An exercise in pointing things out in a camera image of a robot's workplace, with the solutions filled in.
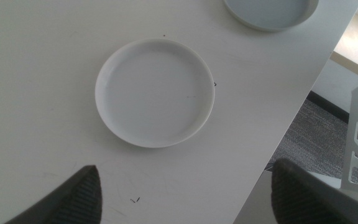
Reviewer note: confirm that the pale grey shallow bowl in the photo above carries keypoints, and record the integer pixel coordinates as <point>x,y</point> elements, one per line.
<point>269,12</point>

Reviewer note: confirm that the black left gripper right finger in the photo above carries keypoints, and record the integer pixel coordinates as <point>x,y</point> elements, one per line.
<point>297,202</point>

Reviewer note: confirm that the white shallow bowl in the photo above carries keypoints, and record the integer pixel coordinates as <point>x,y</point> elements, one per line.
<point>154,93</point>

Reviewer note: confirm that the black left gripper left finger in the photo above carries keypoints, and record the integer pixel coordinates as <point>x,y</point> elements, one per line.
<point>79,202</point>

